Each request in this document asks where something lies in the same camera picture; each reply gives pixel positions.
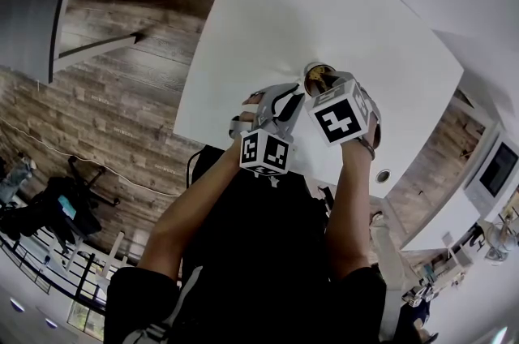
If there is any white floor cable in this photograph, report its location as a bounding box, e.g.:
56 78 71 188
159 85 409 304
0 118 182 198

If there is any white desk fan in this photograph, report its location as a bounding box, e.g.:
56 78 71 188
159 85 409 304
482 220 519 264

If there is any black office chair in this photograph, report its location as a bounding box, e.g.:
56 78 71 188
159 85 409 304
38 155 122 254

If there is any person's right forearm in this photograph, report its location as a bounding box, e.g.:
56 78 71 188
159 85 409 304
324 141 376 282

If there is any dark wrist bracelet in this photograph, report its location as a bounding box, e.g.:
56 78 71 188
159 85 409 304
353 137 377 161

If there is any person's black shirt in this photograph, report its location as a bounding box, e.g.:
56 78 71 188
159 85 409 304
104 147 388 344

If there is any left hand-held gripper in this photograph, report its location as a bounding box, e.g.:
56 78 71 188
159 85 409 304
229 81 304 189

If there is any person's right hand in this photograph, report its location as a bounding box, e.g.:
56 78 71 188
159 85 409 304
362 122 384 152

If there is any person's left forearm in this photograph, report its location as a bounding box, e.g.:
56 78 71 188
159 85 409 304
136 139 249 283

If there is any white microwave oven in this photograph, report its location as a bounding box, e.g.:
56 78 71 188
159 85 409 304
463 130 519 220

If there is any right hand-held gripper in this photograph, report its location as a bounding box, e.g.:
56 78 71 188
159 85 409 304
304 71 383 148

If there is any white cup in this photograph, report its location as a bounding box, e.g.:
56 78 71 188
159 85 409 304
302 61 340 98

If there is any blue item on chair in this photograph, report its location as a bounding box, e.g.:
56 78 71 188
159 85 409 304
56 194 77 220

